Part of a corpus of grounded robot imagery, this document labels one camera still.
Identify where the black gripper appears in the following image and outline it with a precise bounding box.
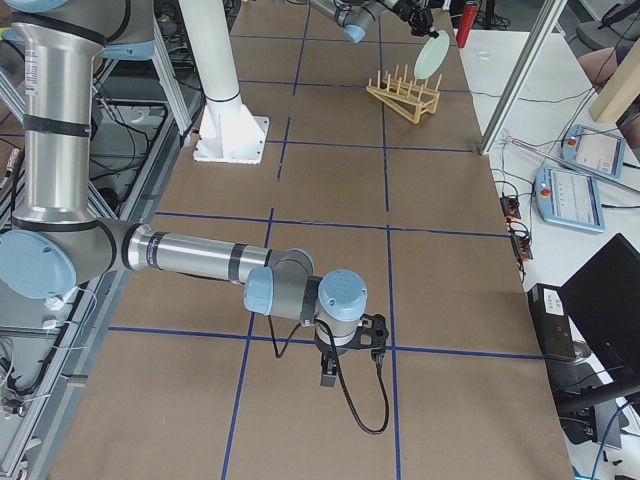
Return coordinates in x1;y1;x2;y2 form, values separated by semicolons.
407;4;439;38
314;335;347;387

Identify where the light green plate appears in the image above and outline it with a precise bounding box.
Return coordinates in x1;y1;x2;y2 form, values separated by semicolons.
413;30;450;80

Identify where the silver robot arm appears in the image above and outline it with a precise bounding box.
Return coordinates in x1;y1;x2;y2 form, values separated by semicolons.
308;0;439;43
1;1;367;386

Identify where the wooden plate rack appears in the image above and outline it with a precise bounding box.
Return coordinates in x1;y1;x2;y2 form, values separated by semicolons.
365;65;442;125

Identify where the red bottle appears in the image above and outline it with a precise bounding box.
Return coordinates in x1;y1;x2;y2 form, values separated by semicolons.
456;0;479;49

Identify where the seated person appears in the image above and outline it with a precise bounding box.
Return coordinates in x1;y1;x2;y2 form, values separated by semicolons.
578;44;632;89

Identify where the far blue teach pendant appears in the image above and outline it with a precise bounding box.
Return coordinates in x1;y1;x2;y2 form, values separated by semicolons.
561;124;627;180

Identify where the blue teach pendant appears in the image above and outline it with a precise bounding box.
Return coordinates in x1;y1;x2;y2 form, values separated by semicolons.
561;124;627;180
534;165;605;233

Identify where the near blue teach pendant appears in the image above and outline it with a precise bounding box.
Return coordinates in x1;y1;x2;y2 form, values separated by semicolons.
534;165;605;233

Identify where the orange black power strip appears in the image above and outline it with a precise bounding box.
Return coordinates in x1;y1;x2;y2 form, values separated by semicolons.
500;195;533;263

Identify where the black box with label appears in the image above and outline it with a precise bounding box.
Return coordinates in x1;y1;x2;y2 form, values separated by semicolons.
527;283;576;362

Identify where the black laptop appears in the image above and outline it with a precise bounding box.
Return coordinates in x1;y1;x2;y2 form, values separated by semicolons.
560;233;639;378

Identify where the black camera cable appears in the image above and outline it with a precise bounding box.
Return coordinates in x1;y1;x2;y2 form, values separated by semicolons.
267;314;390;434

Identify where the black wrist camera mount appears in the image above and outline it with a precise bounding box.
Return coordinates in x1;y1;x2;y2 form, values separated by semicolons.
347;314;389;351

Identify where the aluminium frame post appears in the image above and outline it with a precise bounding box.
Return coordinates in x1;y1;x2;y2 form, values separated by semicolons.
479;0;567;155

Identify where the white camera pole base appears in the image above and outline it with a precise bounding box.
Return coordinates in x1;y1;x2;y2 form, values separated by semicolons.
179;0;269;165

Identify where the aluminium side frame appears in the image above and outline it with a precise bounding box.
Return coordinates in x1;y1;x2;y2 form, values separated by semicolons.
0;19;201;480

